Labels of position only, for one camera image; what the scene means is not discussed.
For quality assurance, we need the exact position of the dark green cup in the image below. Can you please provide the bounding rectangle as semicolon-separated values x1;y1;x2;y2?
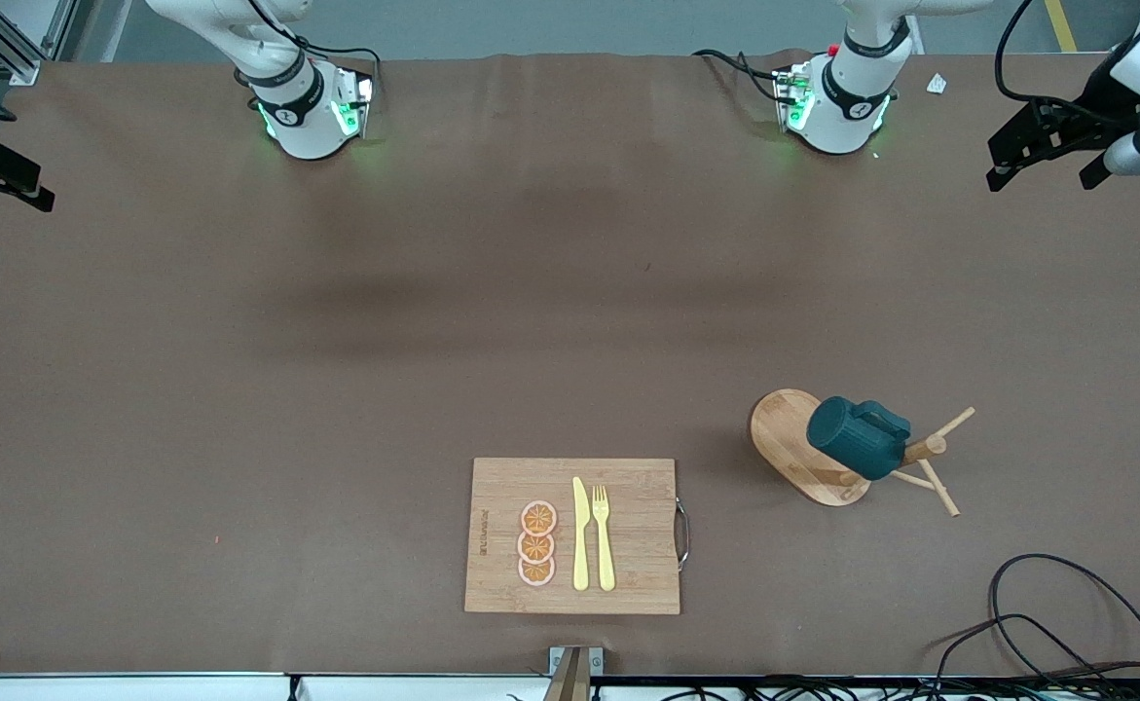
806;395;912;482

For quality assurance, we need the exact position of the wooden mug tree stand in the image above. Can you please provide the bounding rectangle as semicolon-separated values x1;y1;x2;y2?
750;387;976;518

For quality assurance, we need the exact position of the wooden cutting board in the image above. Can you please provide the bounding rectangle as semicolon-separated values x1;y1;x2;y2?
463;458;691;616

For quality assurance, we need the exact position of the yellow plastic fork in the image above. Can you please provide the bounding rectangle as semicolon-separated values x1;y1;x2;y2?
592;485;617;593

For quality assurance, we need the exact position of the yellow plastic knife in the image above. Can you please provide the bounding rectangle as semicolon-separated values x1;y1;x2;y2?
572;476;591;592

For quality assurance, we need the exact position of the black left base cable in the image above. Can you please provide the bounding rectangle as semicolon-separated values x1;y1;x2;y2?
692;48;787;100

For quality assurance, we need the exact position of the black base cable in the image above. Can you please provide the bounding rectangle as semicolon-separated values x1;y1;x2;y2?
246;0;384;94
692;48;787;100

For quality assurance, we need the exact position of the black right base cable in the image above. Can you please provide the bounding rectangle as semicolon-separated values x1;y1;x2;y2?
246;0;384;94

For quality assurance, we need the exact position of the black looped cable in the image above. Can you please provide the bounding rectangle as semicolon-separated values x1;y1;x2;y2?
934;612;1140;698
988;553;1140;684

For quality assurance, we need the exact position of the white table edge rail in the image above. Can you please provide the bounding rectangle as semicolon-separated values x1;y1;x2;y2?
0;671;1140;701

